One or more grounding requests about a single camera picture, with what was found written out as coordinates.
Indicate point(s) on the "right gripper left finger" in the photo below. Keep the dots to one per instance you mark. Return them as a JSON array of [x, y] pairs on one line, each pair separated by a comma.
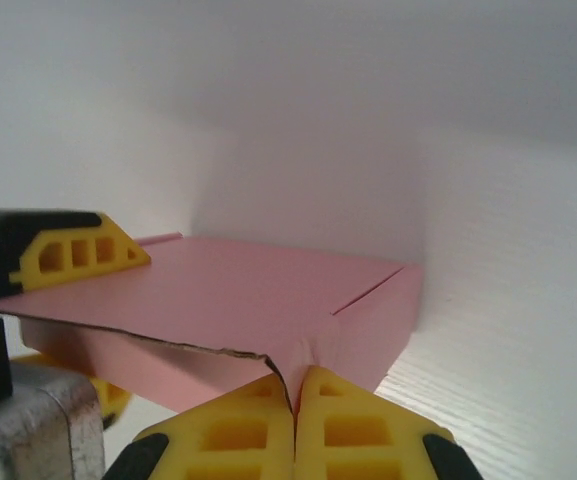
[[228, 435]]

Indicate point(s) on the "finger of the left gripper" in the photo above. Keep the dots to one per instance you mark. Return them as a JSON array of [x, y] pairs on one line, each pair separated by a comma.
[[68, 255], [115, 400]]

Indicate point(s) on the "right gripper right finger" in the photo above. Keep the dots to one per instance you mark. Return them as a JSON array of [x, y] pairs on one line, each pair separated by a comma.
[[358, 440]]

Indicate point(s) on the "pink paper box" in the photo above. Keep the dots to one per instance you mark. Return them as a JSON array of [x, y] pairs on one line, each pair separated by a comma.
[[243, 300]]

